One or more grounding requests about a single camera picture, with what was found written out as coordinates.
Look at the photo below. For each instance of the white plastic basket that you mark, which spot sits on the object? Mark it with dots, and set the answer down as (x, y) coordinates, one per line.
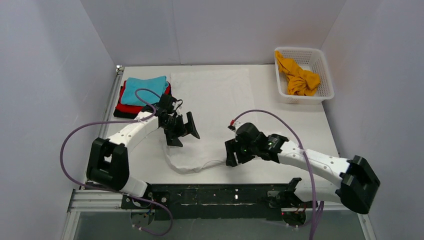
(310, 59)

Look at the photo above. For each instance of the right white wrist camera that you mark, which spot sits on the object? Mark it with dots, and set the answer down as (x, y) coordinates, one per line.
(234, 125)

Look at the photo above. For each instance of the aluminium frame rail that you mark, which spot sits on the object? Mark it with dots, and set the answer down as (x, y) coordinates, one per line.
(72, 217)

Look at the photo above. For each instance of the folded red t shirt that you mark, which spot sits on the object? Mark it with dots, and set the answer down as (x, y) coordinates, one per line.
(129, 108)

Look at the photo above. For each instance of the white t shirt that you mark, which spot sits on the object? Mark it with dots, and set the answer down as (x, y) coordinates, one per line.
(214, 98)

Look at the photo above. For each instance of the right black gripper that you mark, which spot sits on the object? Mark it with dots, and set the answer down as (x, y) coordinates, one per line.
(234, 151)

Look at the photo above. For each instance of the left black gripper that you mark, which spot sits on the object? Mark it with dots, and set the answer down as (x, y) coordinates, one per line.
(182, 127)

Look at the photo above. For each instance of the folded black t shirt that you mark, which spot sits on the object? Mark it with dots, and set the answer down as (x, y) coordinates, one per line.
(125, 114)

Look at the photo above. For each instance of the folded cyan t shirt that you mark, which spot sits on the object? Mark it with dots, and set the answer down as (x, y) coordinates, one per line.
(149, 90)

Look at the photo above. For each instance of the orange t shirt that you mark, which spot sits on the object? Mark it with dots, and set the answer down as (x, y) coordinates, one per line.
(300, 82)

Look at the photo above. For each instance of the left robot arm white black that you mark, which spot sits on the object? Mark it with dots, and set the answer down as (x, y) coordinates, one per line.
(108, 162)

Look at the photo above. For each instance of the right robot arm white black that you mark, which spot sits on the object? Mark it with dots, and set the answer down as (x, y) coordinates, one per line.
(350, 182)

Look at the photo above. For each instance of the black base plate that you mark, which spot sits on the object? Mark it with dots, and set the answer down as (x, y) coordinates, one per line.
(215, 200)

